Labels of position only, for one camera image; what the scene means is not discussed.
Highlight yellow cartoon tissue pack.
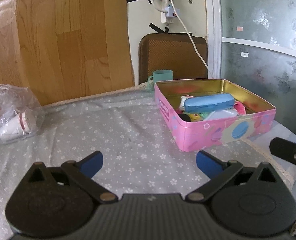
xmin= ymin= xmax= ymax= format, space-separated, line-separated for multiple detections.
xmin=188 ymin=113 xmax=204 ymax=122

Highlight blue glasses case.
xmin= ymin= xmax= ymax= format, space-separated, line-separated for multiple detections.
xmin=183 ymin=93 xmax=235 ymax=113

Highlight white birthday card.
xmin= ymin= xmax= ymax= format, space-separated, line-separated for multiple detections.
xmin=205 ymin=108 xmax=238 ymax=121

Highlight black object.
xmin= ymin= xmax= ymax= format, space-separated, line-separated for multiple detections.
xmin=179 ymin=113 xmax=191 ymax=122

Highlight pink tin box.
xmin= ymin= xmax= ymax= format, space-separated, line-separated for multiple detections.
xmin=155 ymin=79 xmax=276 ymax=152

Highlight white tube in bag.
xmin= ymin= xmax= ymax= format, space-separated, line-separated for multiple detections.
xmin=0 ymin=109 xmax=37 ymax=142

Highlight clear plastic bag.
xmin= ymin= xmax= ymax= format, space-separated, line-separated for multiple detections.
xmin=0 ymin=84 xmax=45 ymax=144

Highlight teal plastic cup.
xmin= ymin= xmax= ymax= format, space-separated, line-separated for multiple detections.
xmin=147 ymin=69 xmax=173 ymax=91

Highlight frosted glass door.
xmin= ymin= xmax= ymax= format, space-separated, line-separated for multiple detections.
xmin=207 ymin=0 xmax=296 ymax=134

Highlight wooden panel board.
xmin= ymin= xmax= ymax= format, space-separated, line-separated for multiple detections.
xmin=0 ymin=0 xmax=134 ymax=105

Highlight white power cable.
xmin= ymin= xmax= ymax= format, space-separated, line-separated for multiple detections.
xmin=169 ymin=0 xmax=215 ymax=79

